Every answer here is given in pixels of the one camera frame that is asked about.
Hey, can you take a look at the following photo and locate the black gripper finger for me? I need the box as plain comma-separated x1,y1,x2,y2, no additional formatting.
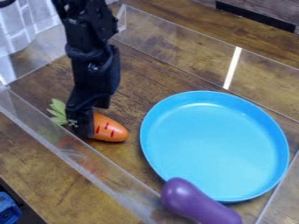
66,108,95,138

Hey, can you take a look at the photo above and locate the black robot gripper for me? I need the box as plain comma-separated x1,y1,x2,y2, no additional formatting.
51,0,123,115

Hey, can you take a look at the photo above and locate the orange toy carrot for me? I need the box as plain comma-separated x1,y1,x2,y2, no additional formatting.
47,98,129,143

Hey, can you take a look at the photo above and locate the blue round plastic tray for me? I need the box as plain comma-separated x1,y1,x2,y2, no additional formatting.
141,91,290,203

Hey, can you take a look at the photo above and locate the white checkered curtain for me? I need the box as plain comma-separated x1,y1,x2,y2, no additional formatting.
0,0,67,87

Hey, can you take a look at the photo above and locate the blue plastic object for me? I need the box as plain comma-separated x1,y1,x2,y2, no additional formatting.
0,192,23,224

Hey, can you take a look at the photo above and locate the purple toy eggplant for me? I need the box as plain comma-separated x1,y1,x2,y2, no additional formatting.
162,178,244,224

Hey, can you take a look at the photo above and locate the dark baseboard strip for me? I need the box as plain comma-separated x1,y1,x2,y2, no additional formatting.
216,0,296,33

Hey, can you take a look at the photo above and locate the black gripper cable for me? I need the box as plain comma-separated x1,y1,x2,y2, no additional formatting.
65,43,118,74

